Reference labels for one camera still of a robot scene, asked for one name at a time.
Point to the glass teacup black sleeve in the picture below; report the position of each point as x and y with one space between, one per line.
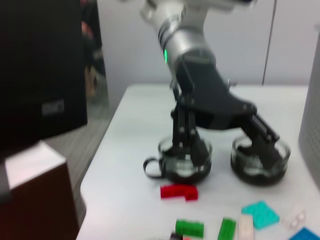
182 172
175 237
260 176

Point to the brown cardboard box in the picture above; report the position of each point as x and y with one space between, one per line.
37 205

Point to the blue square building block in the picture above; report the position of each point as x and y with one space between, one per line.
306 235

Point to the black monitor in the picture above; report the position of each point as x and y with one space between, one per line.
37 75

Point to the large orange slope block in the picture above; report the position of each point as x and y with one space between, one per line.
187 238

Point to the teal square building block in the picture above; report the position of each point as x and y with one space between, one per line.
262 215

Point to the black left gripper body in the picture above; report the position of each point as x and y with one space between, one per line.
210 95

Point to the grey-green perforated storage bin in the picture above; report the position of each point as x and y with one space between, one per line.
311 112

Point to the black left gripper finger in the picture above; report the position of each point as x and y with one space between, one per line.
262 140
185 130

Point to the dark red curved block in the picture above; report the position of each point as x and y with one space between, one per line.
175 192

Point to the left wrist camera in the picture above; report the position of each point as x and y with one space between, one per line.
220 5

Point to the white building block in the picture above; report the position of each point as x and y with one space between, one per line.
246 227
295 220

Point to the green two-stud building block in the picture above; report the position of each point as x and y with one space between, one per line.
226 230

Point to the green long building block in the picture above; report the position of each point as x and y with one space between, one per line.
190 228

